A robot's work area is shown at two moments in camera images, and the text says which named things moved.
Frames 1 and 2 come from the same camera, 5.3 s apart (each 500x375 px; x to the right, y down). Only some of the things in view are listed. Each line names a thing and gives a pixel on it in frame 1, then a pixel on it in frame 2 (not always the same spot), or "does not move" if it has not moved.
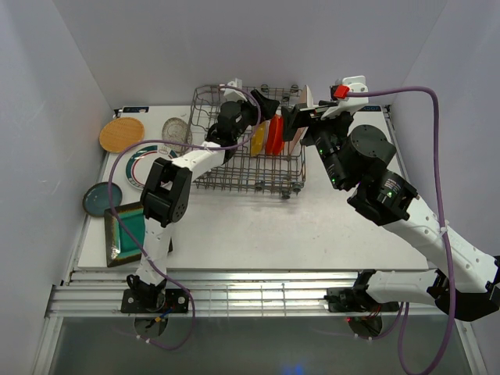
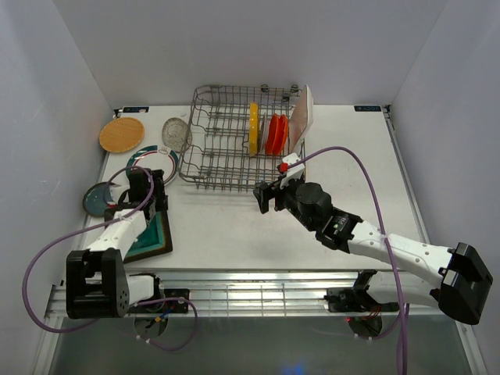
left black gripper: [267, 107] to [162, 200]
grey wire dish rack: [246, 123] does not move
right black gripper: [295, 118] to [265, 193]
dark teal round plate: [96, 198] does not move
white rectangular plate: [305, 101] does not move
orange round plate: [275, 143] does not move
